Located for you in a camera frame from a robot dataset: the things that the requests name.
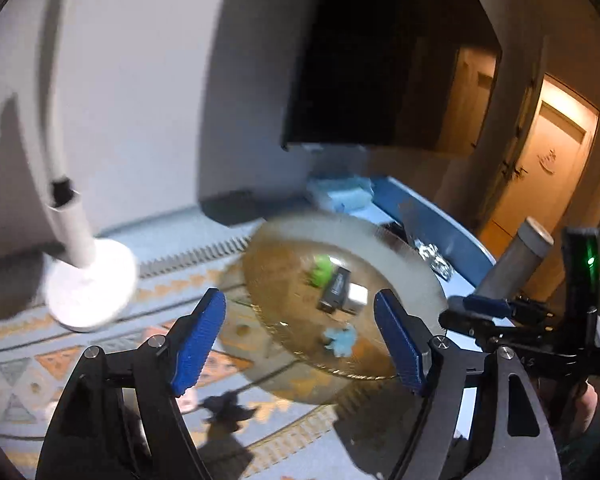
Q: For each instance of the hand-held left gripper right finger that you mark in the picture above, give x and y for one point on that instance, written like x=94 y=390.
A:
x=400 y=345

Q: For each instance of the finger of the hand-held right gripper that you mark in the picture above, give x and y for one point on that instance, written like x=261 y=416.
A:
x=460 y=322
x=480 y=304

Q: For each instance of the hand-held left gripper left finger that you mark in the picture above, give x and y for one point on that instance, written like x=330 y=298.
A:
x=200 y=345

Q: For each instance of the grey cylinder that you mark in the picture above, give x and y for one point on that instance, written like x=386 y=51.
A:
x=517 y=260

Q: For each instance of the light blue toy figure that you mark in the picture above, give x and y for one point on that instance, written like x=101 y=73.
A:
x=340 y=341

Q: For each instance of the silver cube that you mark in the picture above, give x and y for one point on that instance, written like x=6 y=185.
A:
x=357 y=298

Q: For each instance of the green toy figure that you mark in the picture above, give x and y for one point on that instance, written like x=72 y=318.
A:
x=320 y=270

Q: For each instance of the gold-rimmed glass plate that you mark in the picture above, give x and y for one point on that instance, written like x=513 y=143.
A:
x=290 y=270

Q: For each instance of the person's right hand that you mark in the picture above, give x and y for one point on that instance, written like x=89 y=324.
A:
x=588 y=406

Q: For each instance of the crumpled silver foil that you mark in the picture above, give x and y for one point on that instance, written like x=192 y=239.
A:
x=432 y=257

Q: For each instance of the white lamp stand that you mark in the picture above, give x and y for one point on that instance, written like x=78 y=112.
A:
x=87 y=285

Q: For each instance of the wooden door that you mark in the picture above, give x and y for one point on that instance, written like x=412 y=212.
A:
x=545 y=160

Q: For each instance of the light blue tissue pack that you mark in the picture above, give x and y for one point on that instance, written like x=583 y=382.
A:
x=340 y=192

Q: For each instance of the patterned blue table mat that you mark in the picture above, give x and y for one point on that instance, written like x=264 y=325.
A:
x=30 y=360

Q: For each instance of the black monitor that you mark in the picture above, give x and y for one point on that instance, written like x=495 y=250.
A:
x=380 y=60

